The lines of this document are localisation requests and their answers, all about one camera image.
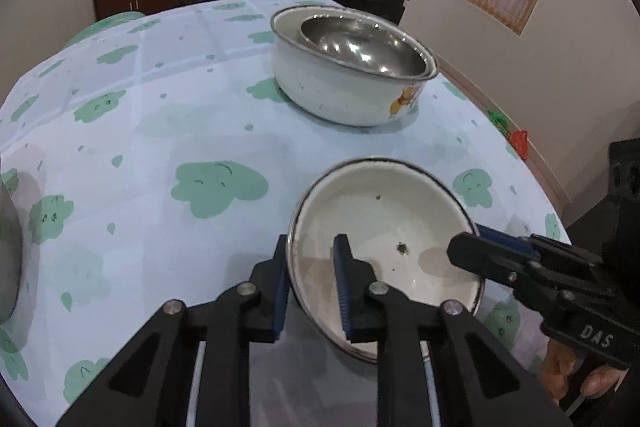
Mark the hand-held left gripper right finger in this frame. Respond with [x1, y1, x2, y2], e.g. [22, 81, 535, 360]
[332, 234, 573, 427]

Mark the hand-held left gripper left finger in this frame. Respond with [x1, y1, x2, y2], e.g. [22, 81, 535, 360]
[56, 234, 291, 427]

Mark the large steel bowl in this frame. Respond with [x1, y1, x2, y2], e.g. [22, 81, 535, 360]
[0, 182, 25, 323]

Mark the green round stool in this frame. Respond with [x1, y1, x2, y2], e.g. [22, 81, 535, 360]
[60, 11, 147, 50]

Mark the large white enamel bowl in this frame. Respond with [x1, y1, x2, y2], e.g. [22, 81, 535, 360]
[270, 5, 439, 128]

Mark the red plastic scrap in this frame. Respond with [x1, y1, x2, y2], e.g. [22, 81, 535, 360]
[507, 129, 530, 160]

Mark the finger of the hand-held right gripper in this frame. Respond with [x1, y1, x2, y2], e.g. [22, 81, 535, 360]
[446, 232, 618, 308]
[474, 224, 601, 268]

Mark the small white enamel bowl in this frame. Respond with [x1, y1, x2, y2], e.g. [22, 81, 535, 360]
[286, 158, 486, 365]

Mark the small deep steel bowl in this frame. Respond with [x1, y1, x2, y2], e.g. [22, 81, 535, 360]
[298, 14, 433, 78]

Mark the blue green-patterned tablecloth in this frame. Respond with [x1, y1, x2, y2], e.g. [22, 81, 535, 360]
[0, 0, 573, 415]

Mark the person's right hand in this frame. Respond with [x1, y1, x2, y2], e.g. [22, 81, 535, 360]
[537, 337, 631, 408]

